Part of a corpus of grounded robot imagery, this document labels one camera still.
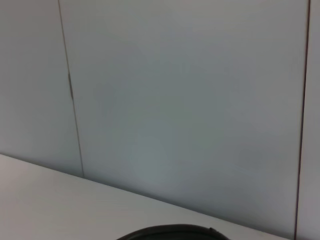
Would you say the black round teapot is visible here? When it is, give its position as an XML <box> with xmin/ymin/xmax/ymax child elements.
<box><xmin>116</xmin><ymin>224</ymin><xmax>229</xmax><ymax>240</ymax></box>

